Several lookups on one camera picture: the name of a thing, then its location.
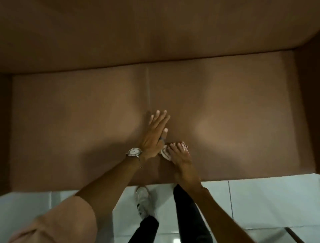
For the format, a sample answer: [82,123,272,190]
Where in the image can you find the silver wristwatch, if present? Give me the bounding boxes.
[126,147,143,158]

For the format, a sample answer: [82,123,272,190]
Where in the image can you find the white cleaning cloth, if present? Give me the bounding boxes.
[160,142,188,161]

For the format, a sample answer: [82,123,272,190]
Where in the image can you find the white sneaker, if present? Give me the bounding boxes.
[135,186,156,221]

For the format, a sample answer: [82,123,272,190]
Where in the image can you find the person's left forearm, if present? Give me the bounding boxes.
[74,153,148,216]

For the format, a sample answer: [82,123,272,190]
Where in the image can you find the person's right forearm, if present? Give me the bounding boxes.
[175,184,254,243]

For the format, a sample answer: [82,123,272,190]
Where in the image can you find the person's left hand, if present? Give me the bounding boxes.
[138,110,171,162]

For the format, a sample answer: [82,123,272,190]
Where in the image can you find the brown leather sofa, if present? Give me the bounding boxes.
[0,0,320,194]

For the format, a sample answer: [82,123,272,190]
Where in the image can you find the black trousers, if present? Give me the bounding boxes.
[127,184,213,243]

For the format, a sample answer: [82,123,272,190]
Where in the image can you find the person's right hand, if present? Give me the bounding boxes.
[166,141,202,189]

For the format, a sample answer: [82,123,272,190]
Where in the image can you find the brown wooden furniture edge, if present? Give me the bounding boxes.
[284,227,306,243]

